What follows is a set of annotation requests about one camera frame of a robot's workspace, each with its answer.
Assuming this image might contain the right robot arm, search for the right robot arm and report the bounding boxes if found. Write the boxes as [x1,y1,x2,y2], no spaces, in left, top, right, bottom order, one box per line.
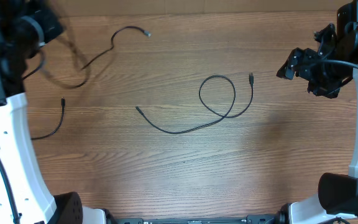
[272,0,358,223]

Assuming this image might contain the black short usb cable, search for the black short usb cable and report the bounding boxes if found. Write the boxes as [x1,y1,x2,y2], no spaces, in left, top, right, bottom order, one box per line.
[135,72,255,135]

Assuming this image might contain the black long usb cable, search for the black long usb cable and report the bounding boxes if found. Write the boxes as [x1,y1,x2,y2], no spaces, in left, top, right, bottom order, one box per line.
[22,26,152,141]

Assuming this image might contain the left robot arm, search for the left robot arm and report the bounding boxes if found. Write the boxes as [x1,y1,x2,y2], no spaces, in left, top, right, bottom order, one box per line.
[0,1,111,223]

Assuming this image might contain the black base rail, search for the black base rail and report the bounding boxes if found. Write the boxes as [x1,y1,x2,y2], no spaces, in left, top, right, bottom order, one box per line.
[116,214,286,224]

